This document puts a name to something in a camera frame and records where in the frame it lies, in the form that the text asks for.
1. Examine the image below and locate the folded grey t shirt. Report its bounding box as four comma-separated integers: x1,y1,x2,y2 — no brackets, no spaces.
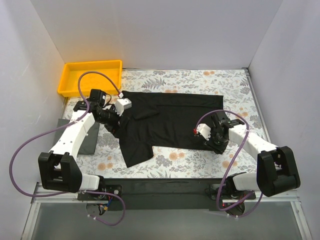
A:
55,118,101,156

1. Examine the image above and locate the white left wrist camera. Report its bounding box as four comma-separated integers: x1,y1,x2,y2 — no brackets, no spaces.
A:
114,98,132,116

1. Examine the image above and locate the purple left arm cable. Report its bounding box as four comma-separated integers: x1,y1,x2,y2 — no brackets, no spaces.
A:
9,71,126,227

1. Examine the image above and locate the aluminium frame rail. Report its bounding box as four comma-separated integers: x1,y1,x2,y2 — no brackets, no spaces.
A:
22,179,312,240

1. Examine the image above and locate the black t shirt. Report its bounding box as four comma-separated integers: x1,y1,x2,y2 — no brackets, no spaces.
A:
114,91,227,168

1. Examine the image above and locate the floral patterned table mat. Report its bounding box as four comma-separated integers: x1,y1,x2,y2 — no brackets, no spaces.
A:
76,69,270,178

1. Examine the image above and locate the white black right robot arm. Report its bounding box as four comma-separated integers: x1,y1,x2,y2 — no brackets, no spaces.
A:
194,110,301,199

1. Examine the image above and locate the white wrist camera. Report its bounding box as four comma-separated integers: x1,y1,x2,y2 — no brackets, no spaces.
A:
193,123,211,141
114,98,132,116

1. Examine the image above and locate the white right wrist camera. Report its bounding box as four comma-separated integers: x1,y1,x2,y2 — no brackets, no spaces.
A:
193,123,211,141

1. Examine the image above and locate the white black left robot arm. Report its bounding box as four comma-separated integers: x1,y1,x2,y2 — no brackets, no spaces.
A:
38,89,132,200

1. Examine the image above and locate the yellow plastic tray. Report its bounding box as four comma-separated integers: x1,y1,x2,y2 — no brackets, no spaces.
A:
57,60,123,98

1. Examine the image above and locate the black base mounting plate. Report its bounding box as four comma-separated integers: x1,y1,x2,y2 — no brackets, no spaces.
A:
77,178,257,212

